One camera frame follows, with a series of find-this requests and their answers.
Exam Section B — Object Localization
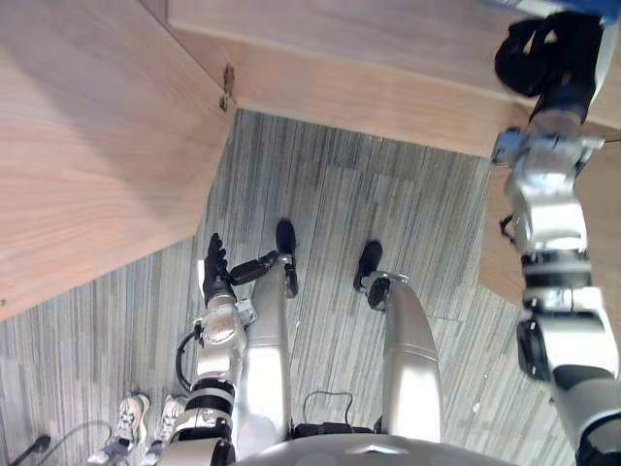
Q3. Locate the silver right robot leg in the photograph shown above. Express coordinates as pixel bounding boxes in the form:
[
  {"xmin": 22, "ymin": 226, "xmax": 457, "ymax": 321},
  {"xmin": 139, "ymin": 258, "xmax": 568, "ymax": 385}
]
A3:
[{"xmin": 352, "ymin": 240, "xmax": 443, "ymax": 444}]

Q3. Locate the person's white shoe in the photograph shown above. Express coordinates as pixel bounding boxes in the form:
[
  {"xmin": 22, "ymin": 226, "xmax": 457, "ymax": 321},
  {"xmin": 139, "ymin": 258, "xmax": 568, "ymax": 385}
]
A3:
[
  {"xmin": 144, "ymin": 394, "xmax": 189, "ymax": 460},
  {"xmin": 86, "ymin": 392, "xmax": 151, "ymax": 466}
]

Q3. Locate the wooden cabinet body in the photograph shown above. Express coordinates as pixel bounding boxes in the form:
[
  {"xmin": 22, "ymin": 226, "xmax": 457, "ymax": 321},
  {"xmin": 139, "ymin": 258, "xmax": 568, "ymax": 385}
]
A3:
[{"xmin": 140, "ymin": 0, "xmax": 621, "ymax": 161}]

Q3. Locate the silver left robot leg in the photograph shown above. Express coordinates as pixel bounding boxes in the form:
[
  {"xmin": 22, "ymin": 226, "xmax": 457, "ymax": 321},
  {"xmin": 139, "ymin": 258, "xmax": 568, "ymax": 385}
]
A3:
[{"xmin": 232, "ymin": 219, "xmax": 300, "ymax": 460}]

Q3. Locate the silver robot leg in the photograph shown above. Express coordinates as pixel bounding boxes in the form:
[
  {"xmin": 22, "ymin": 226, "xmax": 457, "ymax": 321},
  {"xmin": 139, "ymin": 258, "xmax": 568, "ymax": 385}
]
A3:
[
  {"xmin": 352, "ymin": 240, "xmax": 443, "ymax": 444},
  {"xmin": 232, "ymin": 219, "xmax": 300, "ymax": 460}
]

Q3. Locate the blue folder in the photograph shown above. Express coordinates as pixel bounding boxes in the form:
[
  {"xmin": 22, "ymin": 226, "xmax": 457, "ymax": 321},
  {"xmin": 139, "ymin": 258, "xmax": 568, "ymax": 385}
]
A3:
[{"xmin": 479, "ymin": 0, "xmax": 621, "ymax": 26}]

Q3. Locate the metal door hinge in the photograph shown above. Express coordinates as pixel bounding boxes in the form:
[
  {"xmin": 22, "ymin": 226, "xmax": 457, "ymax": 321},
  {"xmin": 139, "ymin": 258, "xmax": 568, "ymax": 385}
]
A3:
[{"xmin": 217, "ymin": 62, "xmax": 237, "ymax": 112}]

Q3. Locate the silver robot torso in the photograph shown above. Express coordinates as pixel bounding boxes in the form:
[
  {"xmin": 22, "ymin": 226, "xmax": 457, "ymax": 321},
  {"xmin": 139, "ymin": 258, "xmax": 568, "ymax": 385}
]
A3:
[{"xmin": 232, "ymin": 433, "xmax": 518, "ymax": 466}]

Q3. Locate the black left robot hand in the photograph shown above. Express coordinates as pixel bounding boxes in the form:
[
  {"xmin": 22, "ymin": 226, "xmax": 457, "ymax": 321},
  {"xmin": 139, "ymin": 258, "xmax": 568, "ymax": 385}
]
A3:
[{"xmin": 197, "ymin": 232, "xmax": 282, "ymax": 308}]

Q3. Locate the black floor cable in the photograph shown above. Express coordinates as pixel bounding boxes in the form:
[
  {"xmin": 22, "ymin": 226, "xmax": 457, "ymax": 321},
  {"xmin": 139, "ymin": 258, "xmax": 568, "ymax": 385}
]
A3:
[{"xmin": 8, "ymin": 419, "xmax": 117, "ymax": 466}]

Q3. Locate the black torso cable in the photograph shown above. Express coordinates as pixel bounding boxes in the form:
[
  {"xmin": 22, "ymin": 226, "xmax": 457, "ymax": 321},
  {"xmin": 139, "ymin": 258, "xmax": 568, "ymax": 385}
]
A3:
[{"xmin": 289, "ymin": 390, "xmax": 380, "ymax": 439}]

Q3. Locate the large wooden cabinet door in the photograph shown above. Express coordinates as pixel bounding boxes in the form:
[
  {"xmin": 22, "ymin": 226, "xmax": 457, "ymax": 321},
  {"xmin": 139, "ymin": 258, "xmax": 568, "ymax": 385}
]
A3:
[{"xmin": 0, "ymin": 0, "xmax": 240, "ymax": 322}]

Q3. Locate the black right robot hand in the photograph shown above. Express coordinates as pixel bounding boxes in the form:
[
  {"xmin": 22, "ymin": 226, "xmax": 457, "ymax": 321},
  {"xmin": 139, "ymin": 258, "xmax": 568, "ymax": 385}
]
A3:
[{"xmin": 494, "ymin": 11, "xmax": 621, "ymax": 117}]

